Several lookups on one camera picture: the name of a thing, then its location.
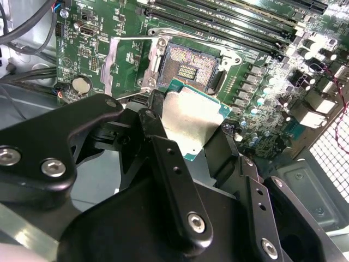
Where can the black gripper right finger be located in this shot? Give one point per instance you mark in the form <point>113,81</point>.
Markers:
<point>221,158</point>

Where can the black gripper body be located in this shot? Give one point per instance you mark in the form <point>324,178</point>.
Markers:
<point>131,223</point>

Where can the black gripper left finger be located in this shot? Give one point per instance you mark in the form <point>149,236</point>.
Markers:
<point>41,136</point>

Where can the silver CPU with green rim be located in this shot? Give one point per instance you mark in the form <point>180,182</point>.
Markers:
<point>191,117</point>

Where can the thin metal locking lever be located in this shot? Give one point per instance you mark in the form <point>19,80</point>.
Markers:
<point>133,94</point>

